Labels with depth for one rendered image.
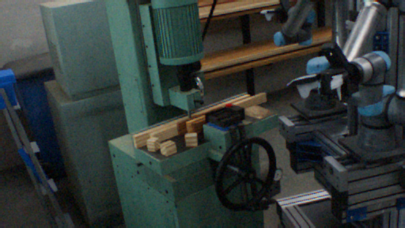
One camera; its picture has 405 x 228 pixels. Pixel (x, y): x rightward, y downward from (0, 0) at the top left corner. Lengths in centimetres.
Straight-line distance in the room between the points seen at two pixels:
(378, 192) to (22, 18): 306
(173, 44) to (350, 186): 86
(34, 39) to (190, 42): 246
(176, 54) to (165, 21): 13
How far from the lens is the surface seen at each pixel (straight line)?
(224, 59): 411
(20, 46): 399
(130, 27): 187
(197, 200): 180
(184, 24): 168
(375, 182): 185
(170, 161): 166
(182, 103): 181
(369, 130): 178
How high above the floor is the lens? 161
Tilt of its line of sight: 21 degrees down
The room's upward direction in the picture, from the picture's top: 7 degrees counter-clockwise
